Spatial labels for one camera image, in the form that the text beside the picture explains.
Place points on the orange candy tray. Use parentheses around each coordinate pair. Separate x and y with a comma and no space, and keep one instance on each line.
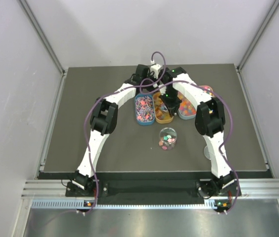
(162,115)

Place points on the aluminium front frame rail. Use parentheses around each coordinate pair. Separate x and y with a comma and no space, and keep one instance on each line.
(252,188)

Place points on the light blue candy tray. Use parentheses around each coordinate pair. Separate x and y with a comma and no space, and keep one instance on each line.
(186,110)

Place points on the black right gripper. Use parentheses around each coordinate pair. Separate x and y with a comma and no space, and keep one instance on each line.
(173,107)

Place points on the aluminium left frame post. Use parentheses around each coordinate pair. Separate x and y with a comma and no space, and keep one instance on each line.
(41,35)

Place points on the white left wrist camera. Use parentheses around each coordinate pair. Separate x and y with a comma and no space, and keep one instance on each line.
(154,69)

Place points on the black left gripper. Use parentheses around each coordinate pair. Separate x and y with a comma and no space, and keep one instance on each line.
(151,86)

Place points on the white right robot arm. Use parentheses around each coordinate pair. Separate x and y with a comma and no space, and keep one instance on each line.
(209,121)

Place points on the aluminium frame post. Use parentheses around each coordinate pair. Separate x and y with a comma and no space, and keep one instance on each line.
(41,35)
(258,35)

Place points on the pink candy tray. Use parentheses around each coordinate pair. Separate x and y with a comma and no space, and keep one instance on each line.
(208,90)

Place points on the aluminium right frame post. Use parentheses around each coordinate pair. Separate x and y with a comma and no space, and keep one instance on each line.
(258,35)

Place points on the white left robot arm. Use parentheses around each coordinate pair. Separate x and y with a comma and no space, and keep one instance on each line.
(103,120)

